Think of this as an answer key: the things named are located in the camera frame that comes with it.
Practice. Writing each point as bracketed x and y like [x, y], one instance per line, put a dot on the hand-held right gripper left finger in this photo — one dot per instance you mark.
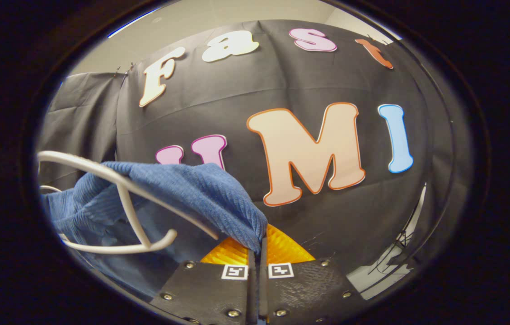
[209, 289]

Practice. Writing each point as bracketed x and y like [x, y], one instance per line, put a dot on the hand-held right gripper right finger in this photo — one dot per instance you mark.
[304, 289]

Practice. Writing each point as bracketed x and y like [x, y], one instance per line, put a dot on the white hanger with taped hook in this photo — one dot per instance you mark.
[69, 161]

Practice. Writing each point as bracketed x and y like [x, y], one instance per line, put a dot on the black backdrop cloth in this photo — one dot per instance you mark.
[349, 216]

